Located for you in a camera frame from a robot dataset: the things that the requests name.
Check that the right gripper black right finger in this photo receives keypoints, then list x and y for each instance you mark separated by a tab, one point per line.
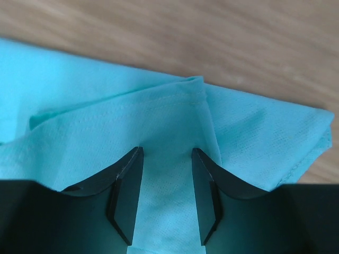
209	181

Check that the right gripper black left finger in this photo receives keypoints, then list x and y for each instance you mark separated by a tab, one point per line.
122	180

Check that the teal green t shirt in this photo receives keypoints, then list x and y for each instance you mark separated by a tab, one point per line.
64	118

